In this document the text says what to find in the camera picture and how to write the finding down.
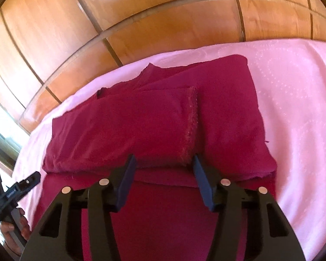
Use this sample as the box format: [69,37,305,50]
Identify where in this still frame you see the dark red garment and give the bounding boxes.
[30,55,277,260]

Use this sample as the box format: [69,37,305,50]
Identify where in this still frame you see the person's left hand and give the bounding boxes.
[0,208,31,257]

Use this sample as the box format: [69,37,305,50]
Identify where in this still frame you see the wood framed mirror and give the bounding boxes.
[0,92,30,174]

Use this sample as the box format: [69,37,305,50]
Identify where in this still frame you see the pink bedspread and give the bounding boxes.
[13,39,326,260]

